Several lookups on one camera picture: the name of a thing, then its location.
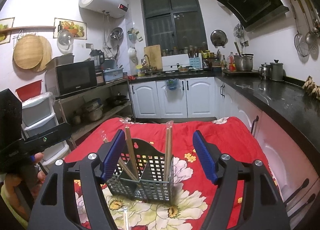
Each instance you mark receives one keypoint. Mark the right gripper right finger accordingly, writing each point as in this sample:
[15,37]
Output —
[262,206]

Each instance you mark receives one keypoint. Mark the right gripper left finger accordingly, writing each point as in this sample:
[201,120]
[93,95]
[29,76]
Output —
[55,206]

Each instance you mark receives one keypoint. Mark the chopsticks pair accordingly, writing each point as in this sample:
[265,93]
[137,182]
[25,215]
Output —
[131,151]
[168,150]
[122,163]

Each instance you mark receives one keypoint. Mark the dark kitchen window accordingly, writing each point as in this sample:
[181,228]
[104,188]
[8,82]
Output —
[173,23]

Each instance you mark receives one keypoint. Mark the person's left hand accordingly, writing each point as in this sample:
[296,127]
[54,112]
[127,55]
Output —
[8,192]

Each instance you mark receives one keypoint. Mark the white plastic drawer unit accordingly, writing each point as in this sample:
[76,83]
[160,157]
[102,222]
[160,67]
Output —
[38,116]

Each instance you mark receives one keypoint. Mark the white base cabinets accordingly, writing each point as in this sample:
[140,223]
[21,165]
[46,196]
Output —
[283,119]

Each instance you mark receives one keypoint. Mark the red plastic basin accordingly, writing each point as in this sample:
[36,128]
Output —
[29,91]

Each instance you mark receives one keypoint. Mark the red floral tablecloth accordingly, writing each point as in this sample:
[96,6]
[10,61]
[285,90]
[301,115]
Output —
[194,193]

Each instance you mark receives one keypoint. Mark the metal storage shelf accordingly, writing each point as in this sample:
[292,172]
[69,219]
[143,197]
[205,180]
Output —
[89,109]

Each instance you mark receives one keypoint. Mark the black microwave oven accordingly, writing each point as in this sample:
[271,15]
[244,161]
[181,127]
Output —
[70,78]

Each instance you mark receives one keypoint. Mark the dark green utensil basket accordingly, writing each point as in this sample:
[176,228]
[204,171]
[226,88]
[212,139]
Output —
[151,186]

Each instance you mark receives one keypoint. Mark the round bamboo tray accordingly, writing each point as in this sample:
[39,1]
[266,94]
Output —
[33,53]

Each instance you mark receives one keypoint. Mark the glass pot lid left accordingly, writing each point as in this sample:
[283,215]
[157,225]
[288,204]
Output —
[65,41]

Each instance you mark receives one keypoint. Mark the black blender jug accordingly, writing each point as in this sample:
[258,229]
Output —
[98,57]

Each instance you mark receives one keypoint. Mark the garlic bunch on counter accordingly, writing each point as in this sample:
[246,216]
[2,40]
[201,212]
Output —
[311,89]

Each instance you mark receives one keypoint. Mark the steel kettle with lid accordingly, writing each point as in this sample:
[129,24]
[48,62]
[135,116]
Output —
[276,71]

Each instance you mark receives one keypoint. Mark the small steel teapot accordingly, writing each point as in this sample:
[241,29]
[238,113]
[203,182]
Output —
[264,71]

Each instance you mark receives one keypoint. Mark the large steel stockpot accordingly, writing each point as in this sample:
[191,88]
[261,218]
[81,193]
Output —
[244,62]

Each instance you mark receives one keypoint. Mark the blue plastic bag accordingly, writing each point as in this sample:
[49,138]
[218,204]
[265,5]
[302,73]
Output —
[172,84]

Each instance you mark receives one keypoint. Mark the hanging steel bowl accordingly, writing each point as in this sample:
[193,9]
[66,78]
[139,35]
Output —
[116,34]

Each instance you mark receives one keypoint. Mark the blue knife holder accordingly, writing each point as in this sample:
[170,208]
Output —
[196,62]

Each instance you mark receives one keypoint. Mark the wooden cutting board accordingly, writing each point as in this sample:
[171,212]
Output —
[155,56]

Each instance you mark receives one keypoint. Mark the white dish rack box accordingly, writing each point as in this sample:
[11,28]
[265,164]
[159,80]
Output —
[172,62]

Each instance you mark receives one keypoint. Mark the white water heater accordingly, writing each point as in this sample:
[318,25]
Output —
[115,8]

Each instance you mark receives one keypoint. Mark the hanging pot lid right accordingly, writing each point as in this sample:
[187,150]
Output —
[218,38]

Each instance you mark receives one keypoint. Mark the fruit picture on wall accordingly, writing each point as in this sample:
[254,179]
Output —
[76,28]

